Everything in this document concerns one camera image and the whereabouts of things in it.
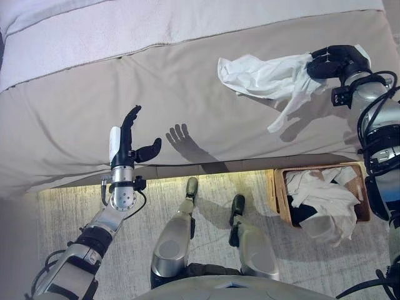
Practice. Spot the white duvet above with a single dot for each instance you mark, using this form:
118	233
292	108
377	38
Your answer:
93	31

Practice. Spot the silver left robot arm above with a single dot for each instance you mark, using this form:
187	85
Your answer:
123	200

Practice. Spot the silver left robot leg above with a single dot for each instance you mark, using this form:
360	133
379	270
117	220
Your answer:
172	247

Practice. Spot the woven wooden basket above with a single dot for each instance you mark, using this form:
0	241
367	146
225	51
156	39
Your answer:
281	193

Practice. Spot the black garment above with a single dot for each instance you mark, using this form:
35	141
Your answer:
301	211

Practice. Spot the silver right robot leg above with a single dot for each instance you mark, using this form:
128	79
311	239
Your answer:
256	250

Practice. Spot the beige garment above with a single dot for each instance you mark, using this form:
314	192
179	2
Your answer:
322	193

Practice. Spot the white garment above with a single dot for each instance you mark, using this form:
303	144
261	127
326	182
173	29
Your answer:
265	78

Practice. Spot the tan upholstered bed base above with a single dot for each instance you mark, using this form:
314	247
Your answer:
175	170

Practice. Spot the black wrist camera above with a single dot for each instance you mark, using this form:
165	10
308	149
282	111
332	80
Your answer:
342	97
140	183

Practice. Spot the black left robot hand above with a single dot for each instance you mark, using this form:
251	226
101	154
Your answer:
125	147

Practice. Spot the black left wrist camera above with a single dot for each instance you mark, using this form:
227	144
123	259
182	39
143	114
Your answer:
140	183

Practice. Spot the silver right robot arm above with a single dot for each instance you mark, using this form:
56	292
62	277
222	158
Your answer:
384	125

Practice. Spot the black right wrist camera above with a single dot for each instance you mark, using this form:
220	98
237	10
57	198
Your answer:
342	97

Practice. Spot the silver robot leg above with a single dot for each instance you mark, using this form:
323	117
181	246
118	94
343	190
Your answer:
256	250
172	247

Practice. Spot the beige bed cover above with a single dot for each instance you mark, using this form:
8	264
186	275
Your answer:
187	93

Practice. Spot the grey robot torso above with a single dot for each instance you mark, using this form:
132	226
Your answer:
218	290

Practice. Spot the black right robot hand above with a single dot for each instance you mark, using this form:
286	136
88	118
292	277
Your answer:
337	57

